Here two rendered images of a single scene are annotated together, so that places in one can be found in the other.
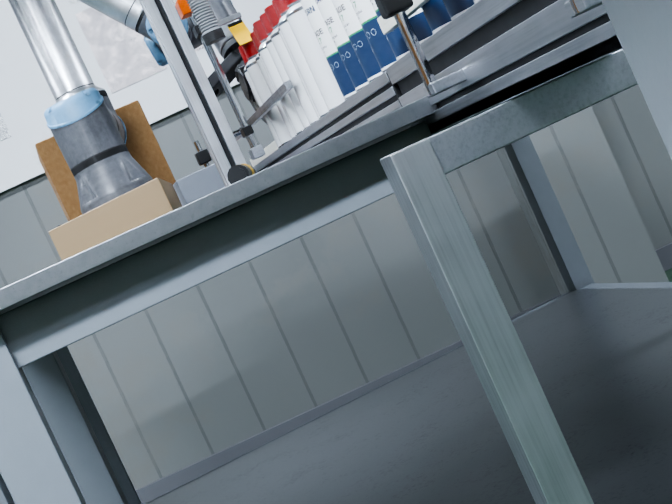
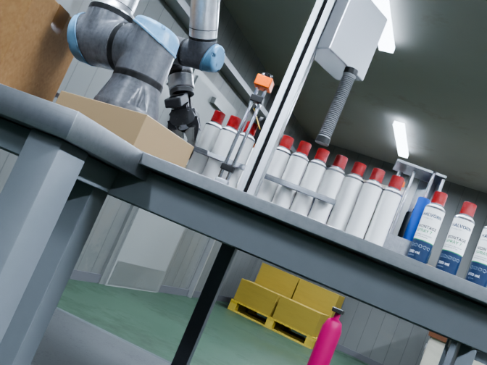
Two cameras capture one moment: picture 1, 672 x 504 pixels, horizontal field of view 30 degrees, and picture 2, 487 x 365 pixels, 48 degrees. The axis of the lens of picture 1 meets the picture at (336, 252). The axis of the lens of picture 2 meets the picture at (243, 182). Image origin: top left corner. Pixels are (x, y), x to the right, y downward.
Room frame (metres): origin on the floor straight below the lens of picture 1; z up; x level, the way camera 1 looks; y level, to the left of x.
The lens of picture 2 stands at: (1.67, 1.33, 0.75)
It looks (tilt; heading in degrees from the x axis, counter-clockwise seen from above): 7 degrees up; 294
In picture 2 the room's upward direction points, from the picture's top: 23 degrees clockwise
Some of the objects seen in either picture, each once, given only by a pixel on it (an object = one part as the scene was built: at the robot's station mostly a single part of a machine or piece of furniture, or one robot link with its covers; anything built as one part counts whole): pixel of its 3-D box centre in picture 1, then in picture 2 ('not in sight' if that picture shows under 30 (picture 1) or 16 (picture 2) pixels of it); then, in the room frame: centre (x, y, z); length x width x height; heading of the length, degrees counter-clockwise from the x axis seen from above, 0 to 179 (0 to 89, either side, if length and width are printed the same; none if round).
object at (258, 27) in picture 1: (286, 75); (292, 177); (2.15, -0.05, 0.98); 0.05 x 0.05 x 0.20
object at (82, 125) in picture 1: (83, 127); (147, 51); (2.45, 0.34, 1.08); 0.13 x 0.12 x 0.14; 2
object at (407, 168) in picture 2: not in sight; (418, 171); (1.86, -0.21, 1.14); 0.14 x 0.11 x 0.01; 11
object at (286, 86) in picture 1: (245, 128); (153, 132); (2.54, 0.06, 0.95); 1.07 x 0.01 x 0.01; 11
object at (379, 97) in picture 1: (308, 150); not in sight; (2.26, -0.03, 0.85); 1.65 x 0.11 x 0.05; 11
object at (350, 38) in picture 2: not in sight; (344, 33); (2.14, 0.03, 1.38); 0.17 x 0.10 x 0.19; 66
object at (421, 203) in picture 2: not in sight; (413, 227); (1.82, -0.17, 0.98); 0.03 x 0.03 x 0.17
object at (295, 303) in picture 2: not in sight; (288, 303); (3.53, -5.81, 0.36); 1.27 x 0.88 x 0.72; 1
